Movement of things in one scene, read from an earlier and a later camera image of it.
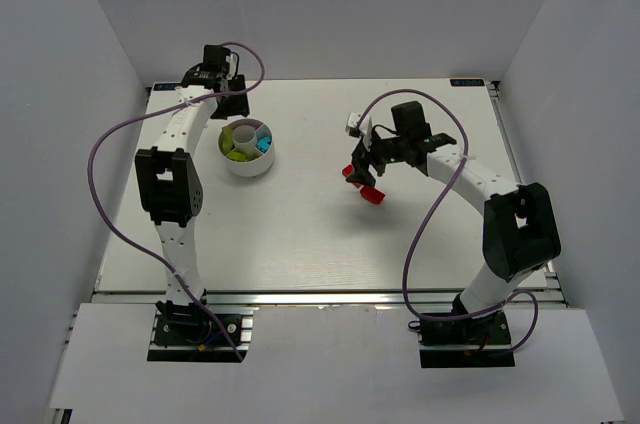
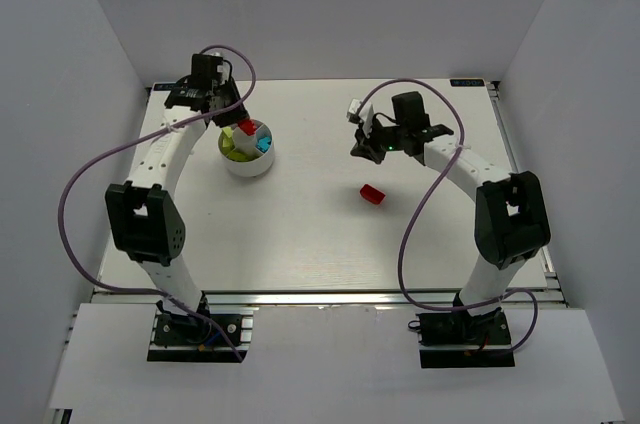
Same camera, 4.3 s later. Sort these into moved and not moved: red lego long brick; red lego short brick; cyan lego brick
Moved: red lego long brick
Not moved: red lego short brick; cyan lego brick
